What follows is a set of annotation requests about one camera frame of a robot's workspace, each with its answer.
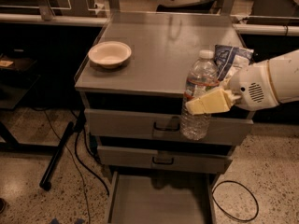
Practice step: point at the grey drawer cabinet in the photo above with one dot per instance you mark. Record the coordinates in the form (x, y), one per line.
(152, 80)

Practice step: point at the top grey drawer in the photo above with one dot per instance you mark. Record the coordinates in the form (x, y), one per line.
(152, 126)

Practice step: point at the middle grey drawer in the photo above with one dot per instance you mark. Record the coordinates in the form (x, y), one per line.
(164, 160)

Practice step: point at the dark side table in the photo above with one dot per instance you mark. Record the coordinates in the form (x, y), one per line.
(17, 77)

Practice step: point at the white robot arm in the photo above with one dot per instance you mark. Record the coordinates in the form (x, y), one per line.
(284, 74)

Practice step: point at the blue white chip bag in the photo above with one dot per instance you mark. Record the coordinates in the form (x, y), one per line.
(231, 59)

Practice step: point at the black stand leg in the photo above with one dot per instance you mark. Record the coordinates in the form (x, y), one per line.
(45, 180)

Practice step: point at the bottom open grey drawer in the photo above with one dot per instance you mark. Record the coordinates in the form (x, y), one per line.
(159, 197)

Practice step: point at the metal railing bar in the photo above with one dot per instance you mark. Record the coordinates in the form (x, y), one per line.
(58, 20)

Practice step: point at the clear plastic water bottle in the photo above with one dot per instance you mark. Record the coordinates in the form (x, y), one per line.
(202, 77)

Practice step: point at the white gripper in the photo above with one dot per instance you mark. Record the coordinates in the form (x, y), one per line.
(251, 85)

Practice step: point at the white bowl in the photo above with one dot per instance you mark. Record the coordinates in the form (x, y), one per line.
(109, 54)

